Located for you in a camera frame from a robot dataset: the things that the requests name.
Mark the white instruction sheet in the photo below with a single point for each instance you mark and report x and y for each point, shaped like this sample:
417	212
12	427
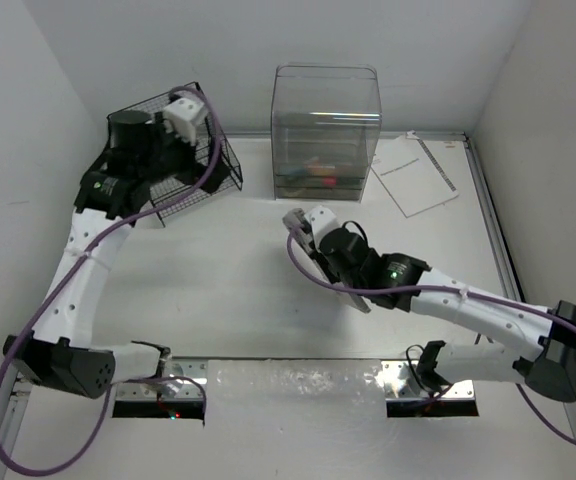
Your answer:
411	174

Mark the metal base plate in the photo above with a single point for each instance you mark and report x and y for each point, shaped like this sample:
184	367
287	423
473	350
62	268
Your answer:
184	380
399	380

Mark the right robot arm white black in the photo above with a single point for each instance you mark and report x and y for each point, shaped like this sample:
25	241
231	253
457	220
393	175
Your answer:
530	345

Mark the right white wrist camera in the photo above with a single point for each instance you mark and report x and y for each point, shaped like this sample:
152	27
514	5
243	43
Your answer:
308	228

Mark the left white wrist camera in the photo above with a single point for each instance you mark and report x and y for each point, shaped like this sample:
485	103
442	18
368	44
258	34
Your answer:
185	115

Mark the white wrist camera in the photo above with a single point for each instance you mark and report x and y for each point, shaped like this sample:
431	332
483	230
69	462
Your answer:
308	228
185	115

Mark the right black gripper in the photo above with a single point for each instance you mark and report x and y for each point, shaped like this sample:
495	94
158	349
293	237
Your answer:
321	260

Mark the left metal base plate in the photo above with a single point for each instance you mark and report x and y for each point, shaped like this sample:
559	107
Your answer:
184	380

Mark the clear plastic drawer cabinet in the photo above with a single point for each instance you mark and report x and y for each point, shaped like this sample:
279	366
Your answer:
326	121

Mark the black wire mesh rack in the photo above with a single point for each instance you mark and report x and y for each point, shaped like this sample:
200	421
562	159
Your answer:
170	197

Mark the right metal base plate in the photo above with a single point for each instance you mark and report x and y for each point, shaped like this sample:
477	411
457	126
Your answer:
399	380

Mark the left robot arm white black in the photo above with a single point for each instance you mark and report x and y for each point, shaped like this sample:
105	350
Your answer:
58	352

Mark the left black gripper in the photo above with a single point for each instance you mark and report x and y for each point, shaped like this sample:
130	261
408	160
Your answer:
210	181

